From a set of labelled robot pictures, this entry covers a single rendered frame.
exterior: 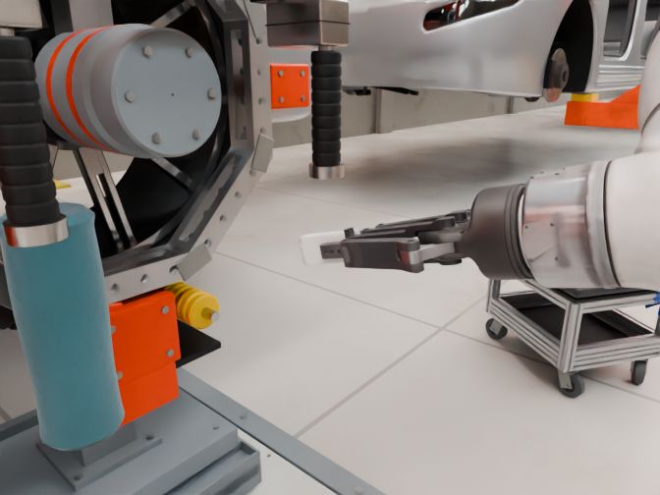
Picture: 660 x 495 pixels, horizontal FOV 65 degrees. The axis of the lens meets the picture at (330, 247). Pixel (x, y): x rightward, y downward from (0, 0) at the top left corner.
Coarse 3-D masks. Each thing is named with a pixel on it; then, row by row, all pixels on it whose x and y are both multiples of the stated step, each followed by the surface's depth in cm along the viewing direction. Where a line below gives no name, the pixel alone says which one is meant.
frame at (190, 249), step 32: (224, 0) 77; (224, 32) 80; (256, 32) 77; (256, 64) 78; (256, 96) 80; (256, 128) 81; (224, 160) 84; (256, 160) 82; (224, 192) 80; (192, 224) 81; (224, 224) 80; (128, 256) 74; (160, 256) 74; (192, 256) 77; (0, 288) 58; (128, 288) 70
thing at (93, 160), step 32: (128, 0) 88; (160, 0) 83; (192, 0) 78; (32, 32) 64; (192, 32) 83; (224, 64) 84; (224, 96) 85; (224, 128) 86; (96, 160) 74; (160, 160) 81; (192, 160) 88; (96, 192) 75; (128, 192) 94; (160, 192) 89; (192, 192) 85; (96, 224) 89; (128, 224) 79; (160, 224) 83; (0, 256) 67
